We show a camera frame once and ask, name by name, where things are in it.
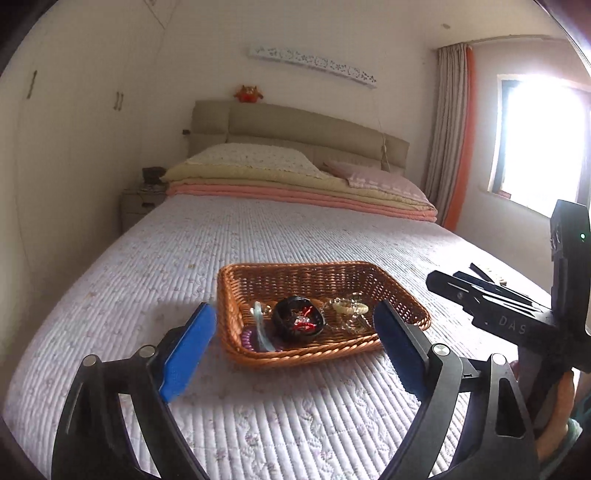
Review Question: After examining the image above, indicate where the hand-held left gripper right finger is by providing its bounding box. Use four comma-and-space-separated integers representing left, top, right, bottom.
373, 300, 542, 480

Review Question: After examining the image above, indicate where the light blue hair clip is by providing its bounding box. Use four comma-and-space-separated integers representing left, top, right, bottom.
250, 301, 287, 354

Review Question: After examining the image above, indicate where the pink folded blanket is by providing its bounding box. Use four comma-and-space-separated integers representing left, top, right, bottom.
166, 181, 438, 224

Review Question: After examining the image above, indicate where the beige padded headboard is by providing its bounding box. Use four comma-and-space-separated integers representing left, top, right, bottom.
188, 100, 411, 178

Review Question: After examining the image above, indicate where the white floral pillow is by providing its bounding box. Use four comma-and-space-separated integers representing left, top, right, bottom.
185, 143, 335, 180

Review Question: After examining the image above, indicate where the brown wicker basket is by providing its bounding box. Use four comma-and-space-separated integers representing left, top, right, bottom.
217, 261, 432, 369

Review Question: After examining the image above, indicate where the yellow folded blanket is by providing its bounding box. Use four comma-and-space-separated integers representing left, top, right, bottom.
160, 164, 435, 214

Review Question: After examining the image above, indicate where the person's right hand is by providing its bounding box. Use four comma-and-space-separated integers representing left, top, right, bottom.
534, 369, 578, 467

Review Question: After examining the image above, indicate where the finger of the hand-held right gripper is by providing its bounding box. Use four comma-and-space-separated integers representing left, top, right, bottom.
454, 271, 552, 311
426, 270, 557, 344

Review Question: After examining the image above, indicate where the white carved wall decoration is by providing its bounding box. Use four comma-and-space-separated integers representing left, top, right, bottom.
248, 45, 378, 88

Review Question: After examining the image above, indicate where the clear spiral hair tie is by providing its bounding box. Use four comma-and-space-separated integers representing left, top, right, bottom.
330, 314, 376, 336

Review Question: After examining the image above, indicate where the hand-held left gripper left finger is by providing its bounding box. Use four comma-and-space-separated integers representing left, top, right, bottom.
51, 302, 219, 480

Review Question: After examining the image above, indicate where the pink pillow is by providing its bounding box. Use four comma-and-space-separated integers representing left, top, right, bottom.
323, 160, 426, 200

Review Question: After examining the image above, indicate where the beige curtain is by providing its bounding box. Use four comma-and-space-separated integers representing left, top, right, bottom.
424, 42, 469, 227

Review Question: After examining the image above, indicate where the teal sleeve cuff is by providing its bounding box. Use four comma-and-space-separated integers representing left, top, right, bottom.
547, 418, 586, 469

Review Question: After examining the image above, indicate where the orange curtain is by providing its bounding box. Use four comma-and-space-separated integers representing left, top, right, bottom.
442, 46, 477, 234

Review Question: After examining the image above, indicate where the white wardrobe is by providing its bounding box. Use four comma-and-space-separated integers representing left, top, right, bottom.
0, 0, 199, 356

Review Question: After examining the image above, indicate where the red cord crystal bead tie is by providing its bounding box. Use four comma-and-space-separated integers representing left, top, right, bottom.
288, 310, 319, 332

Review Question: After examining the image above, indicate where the window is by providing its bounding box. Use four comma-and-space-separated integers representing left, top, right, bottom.
490, 74, 591, 217

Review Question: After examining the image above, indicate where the hanging pull cord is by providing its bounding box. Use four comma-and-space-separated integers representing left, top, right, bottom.
369, 88, 391, 165

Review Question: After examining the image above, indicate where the cream spiral hair tie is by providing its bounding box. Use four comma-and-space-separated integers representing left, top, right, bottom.
330, 298, 370, 317

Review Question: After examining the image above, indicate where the black hair band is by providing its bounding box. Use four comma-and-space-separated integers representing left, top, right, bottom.
271, 296, 325, 344

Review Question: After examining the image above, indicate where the beige nightstand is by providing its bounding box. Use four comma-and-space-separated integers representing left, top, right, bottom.
121, 182, 168, 234

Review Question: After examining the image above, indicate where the red plush toy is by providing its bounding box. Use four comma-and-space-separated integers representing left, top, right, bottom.
233, 84, 265, 104

